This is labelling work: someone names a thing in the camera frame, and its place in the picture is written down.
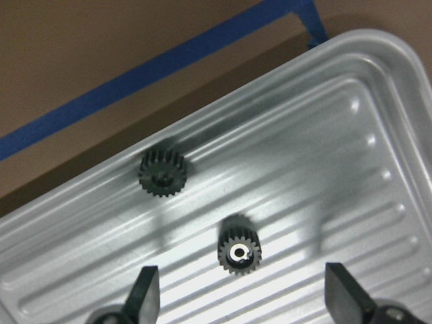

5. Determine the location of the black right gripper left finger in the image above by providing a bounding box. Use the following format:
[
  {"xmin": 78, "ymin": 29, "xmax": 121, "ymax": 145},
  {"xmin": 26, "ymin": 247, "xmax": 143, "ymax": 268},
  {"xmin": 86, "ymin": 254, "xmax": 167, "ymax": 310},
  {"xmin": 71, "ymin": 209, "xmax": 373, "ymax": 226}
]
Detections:
[{"xmin": 121, "ymin": 266, "xmax": 160, "ymax": 323}]

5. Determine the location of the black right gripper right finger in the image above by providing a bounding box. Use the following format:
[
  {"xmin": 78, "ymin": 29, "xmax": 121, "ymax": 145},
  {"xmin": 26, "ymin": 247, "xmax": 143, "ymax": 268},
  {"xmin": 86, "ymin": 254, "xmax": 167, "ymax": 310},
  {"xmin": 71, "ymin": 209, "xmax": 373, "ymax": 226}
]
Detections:
[{"xmin": 324, "ymin": 263, "xmax": 378, "ymax": 323}]

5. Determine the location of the black bearing gear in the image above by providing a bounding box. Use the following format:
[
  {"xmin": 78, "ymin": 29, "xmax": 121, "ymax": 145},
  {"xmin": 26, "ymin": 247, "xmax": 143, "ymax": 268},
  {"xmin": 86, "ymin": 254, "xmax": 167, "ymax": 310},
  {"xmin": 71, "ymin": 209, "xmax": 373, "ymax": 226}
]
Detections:
[{"xmin": 217, "ymin": 214, "xmax": 262, "ymax": 275}]

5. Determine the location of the ribbed metal tray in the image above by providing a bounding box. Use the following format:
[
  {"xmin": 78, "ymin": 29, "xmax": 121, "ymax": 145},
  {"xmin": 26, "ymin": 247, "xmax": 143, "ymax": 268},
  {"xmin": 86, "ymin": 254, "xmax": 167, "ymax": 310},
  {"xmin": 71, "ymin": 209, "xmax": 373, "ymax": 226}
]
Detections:
[{"xmin": 1, "ymin": 29, "xmax": 431, "ymax": 323}]

